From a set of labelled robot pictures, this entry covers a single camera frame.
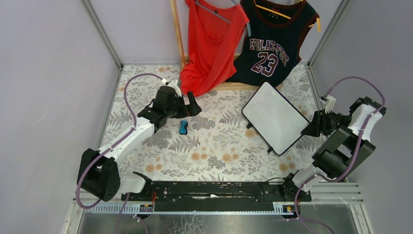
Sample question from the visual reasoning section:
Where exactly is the blue whiteboard eraser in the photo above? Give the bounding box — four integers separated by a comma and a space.
178, 120, 188, 135

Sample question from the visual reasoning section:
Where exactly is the white whiteboard black frame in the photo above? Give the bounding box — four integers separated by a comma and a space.
242, 82, 310, 156

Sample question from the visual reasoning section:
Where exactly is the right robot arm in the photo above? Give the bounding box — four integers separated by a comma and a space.
280, 97, 387, 201

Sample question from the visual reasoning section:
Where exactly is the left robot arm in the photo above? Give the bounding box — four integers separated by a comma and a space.
75, 85, 202, 202

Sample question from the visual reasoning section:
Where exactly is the floral table mat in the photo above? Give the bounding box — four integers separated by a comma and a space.
103, 65, 324, 181

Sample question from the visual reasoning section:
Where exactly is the wooden clothes rack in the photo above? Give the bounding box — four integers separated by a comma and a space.
170, 0, 284, 91

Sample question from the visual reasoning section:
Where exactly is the red tank top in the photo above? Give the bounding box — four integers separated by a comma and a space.
180, 0, 249, 96

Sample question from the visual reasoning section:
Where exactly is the navy basketball jersey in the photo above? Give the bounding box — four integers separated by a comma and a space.
227, 0, 319, 87

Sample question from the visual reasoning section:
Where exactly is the grey clothes hanger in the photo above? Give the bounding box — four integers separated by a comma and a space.
194, 0, 252, 37

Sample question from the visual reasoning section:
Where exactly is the yellow clothes hanger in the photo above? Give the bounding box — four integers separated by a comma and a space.
253, 0, 322, 33

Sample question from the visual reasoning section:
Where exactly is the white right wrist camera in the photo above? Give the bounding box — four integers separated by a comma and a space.
319, 95, 337, 114

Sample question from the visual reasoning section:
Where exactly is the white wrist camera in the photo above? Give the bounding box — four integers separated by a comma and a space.
161, 78, 182, 97
319, 95, 337, 114

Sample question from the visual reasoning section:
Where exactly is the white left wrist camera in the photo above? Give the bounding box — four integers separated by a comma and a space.
161, 78, 182, 97

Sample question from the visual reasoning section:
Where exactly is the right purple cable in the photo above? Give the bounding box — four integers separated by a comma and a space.
294, 76, 386, 234

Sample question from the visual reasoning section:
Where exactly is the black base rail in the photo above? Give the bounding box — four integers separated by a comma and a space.
121, 181, 297, 212

